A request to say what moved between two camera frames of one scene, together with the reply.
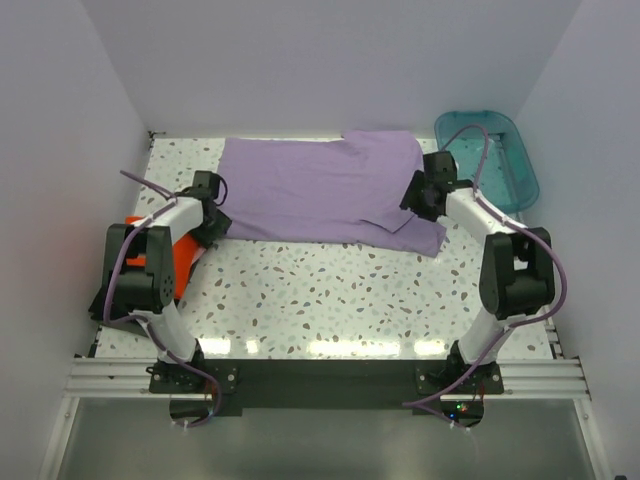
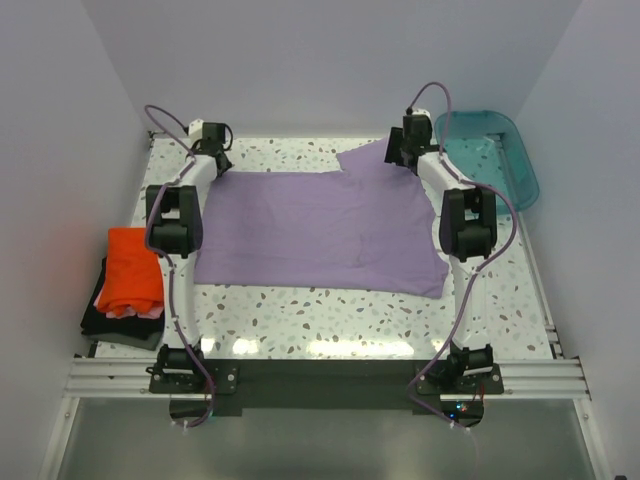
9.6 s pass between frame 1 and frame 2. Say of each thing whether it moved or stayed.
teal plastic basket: stayed
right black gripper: moved
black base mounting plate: stayed
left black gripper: moved
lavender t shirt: moved
